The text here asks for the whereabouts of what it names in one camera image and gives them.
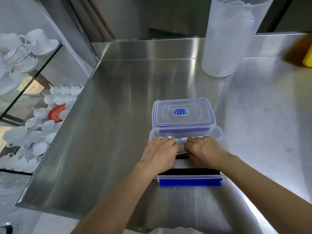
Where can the person's left fingers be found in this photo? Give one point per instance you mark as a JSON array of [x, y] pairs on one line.
[[168, 143]]

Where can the person's left hand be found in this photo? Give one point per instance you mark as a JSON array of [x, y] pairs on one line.
[[158, 155]]

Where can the stack of white cups and saucers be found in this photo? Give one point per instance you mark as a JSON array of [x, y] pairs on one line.
[[14, 53]]

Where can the red saucer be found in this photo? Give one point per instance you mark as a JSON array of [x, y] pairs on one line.
[[55, 114]]

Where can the black contents of container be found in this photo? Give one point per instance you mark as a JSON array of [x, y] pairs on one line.
[[195, 172]]

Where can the glass shelf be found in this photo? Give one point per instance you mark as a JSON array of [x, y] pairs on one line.
[[41, 68]]

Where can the person's right fingers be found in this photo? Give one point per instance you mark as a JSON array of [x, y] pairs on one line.
[[195, 144]]

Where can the group of white porcelain teaware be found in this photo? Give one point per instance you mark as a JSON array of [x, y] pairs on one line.
[[36, 136]]

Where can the person's left forearm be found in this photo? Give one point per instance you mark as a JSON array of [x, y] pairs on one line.
[[117, 199]]

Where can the person's right hand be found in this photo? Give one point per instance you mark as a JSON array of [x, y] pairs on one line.
[[209, 154]]

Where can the person's right forearm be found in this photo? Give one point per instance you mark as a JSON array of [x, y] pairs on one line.
[[263, 192]]

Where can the small clear lidded container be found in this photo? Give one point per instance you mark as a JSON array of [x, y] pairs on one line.
[[182, 112]]

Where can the large clear food container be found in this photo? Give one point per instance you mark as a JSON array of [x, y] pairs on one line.
[[190, 182]]

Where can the translucent plastic pitcher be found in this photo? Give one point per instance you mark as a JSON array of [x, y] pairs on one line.
[[229, 36]]

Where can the yellow plastic object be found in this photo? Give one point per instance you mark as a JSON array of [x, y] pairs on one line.
[[307, 56]]

